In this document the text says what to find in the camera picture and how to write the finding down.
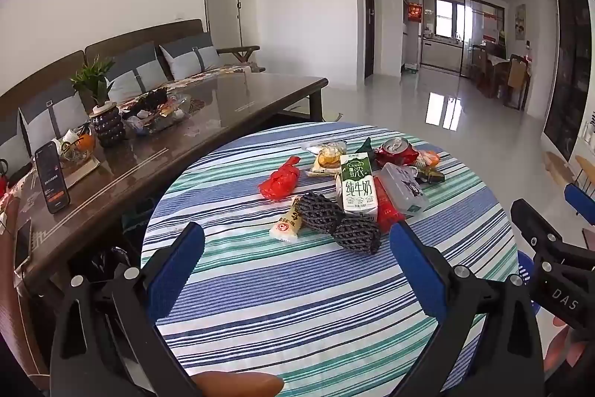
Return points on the red soda can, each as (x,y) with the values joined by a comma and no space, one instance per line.
(397,153)

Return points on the person's right hand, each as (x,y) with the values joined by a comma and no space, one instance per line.
(565,350)

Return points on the glass snack tray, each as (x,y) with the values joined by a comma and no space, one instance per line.
(160,113)

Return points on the wooden dining chair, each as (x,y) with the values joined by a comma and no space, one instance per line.
(516,76)

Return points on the fruit tray with orange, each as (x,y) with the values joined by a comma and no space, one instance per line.
(81,160)

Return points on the red wall decoration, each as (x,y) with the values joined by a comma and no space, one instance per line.
(414,12)

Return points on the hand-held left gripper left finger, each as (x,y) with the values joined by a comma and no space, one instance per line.
(179,266)

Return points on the standing black smartphone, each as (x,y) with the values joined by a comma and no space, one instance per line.
(52,178)

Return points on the dark wooden door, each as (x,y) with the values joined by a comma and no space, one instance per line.
(368,20)

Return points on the person's left hand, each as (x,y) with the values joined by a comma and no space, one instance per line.
(237,385)

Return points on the flat red packet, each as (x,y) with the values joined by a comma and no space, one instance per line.
(388,215)

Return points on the wall picture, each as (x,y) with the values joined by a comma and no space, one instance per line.
(520,22)

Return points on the brown leather seat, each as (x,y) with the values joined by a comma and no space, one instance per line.
(18,322)

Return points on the green white milk carton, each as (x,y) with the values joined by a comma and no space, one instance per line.
(355,187)

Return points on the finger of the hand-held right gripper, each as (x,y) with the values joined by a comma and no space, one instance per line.
(534,222)
(581,201)

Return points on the clear plastic box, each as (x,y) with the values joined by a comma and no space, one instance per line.
(403,187)

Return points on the dark green wrapper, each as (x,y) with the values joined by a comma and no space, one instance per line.
(431,177)

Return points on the striped tablecloth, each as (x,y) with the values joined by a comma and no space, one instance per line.
(297,308)

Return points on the potted plant in dark vase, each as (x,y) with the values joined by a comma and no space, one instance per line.
(107,122)

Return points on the flat smartphone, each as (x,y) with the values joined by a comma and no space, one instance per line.
(22,246)

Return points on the dining table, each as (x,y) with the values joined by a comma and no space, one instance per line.
(492,62)

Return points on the pastry in clear wrapper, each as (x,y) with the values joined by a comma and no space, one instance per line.
(325,160)

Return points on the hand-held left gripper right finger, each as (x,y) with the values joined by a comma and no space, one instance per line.
(416,266)

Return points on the dark wooden coffee table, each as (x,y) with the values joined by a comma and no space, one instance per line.
(223,118)

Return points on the black foam net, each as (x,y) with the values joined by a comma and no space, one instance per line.
(318,213)
(355,236)

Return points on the red plastic wrapper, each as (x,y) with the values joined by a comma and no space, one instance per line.
(279,180)

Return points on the white candy packet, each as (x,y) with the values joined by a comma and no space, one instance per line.
(287,222)

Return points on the grey blue pillow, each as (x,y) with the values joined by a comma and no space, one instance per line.
(139,71)
(190,55)
(51,118)

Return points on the brown wooden sofa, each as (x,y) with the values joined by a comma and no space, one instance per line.
(139,36)

